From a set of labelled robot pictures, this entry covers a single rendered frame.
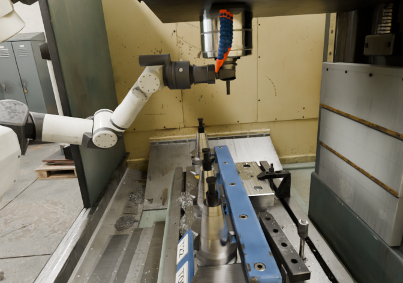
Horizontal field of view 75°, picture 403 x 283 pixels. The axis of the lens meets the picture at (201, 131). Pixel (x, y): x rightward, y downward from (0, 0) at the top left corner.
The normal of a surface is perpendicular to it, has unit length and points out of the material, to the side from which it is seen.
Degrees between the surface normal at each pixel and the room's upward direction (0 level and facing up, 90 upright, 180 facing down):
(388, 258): 90
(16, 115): 33
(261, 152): 24
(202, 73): 90
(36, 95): 90
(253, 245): 0
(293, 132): 90
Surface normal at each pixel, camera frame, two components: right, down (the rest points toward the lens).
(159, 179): -0.04, -0.75
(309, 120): 0.05, 0.29
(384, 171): -1.00, 0.04
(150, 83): -0.01, 0.50
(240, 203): -0.06, -0.95
